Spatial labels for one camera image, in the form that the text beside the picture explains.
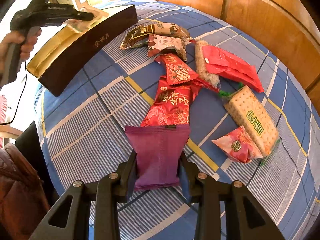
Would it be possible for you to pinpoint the dark brown black snack bag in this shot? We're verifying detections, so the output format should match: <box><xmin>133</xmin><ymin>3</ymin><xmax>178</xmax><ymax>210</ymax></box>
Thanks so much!
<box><xmin>119</xmin><ymin>23</ymin><xmax>191</xmax><ymax>50</ymax></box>

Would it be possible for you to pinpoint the pink small snack packet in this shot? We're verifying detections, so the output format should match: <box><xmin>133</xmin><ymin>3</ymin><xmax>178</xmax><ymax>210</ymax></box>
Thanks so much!
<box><xmin>212</xmin><ymin>126</ymin><xmax>263</xmax><ymax>164</ymax></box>

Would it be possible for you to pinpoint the white red patterned snack packet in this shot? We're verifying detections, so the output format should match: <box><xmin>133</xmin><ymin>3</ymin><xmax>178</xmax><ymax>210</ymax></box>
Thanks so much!
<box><xmin>148</xmin><ymin>34</ymin><xmax>187</xmax><ymax>62</ymax></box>

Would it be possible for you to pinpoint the person's left hand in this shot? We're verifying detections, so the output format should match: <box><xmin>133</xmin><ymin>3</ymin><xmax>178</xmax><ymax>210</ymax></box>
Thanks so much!
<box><xmin>0</xmin><ymin>29</ymin><xmax>42</xmax><ymax>74</ymax></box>

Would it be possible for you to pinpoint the brown leather chair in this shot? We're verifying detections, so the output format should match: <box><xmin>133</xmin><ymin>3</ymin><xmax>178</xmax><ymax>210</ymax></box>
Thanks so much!
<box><xmin>1</xmin><ymin>123</ymin><xmax>59</xmax><ymax>239</ymax></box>

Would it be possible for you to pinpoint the purple snack packet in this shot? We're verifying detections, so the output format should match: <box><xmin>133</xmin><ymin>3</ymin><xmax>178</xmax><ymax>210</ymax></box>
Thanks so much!
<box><xmin>125</xmin><ymin>124</ymin><xmax>190</xmax><ymax>191</ymax></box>

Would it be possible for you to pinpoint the small red gold snack packet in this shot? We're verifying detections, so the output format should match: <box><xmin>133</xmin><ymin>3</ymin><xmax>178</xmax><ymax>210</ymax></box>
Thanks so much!
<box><xmin>154</xmin><ymin>53</ymin><xmax>199</xmax><ymax>85</ymax></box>

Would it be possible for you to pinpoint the large red floral snack packet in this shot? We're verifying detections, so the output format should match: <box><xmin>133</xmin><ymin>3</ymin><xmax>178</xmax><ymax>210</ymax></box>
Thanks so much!
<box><xmin>139</xmin><ymin>74</ymin><xmax>221</xmax><ymax>127</ymax></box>

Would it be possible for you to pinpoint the gold interior snack box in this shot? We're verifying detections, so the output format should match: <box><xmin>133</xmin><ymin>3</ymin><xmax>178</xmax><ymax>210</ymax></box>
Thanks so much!
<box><xmin>27</xmin><ymin>4</ymin><xmax>138</xmax><ymax>97</ymax></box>

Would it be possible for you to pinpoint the white yellow cartoon snack bag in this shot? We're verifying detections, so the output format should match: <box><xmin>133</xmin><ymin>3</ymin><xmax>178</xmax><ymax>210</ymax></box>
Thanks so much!
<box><xmin>64</xmin><ymin>7</ymin><xmax>109</xmax><ymax>34</ymax></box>

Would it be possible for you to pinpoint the wooden panelled wardrobe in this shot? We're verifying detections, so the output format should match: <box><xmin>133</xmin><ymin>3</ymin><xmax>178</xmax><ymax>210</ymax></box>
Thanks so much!
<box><xmin>72</xmin><ymin>0</ymin><xmax>319</xmax><ymax>107</ymax></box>

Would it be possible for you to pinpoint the plain red snack bag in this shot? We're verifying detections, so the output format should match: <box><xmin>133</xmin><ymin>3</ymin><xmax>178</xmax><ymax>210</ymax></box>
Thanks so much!
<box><xmin>202</xmin><ymin>45</ymin><xmax>264</xmax><ymax>93</ymax></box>

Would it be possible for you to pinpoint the yellow cracker pack green label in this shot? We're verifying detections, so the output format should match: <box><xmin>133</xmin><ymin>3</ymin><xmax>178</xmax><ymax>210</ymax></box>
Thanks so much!
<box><xmin>222</xmin><ymin>85</ymin><xmax>279</xmax><ymax>160</ymax></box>

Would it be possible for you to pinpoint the clear rice cracker roll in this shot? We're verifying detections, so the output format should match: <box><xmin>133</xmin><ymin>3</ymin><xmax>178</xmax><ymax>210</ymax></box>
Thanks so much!
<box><xmin>193</xmin><ymin>40</ymin><xmax>220</xmax><ymax>90</ymax></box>

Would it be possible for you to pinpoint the black cable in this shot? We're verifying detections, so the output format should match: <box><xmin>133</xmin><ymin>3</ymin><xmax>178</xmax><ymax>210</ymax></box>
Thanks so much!
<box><xmin>0</xmin><ymin>62</ymin><xmax>28</xmax><ymax>126</ymax></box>

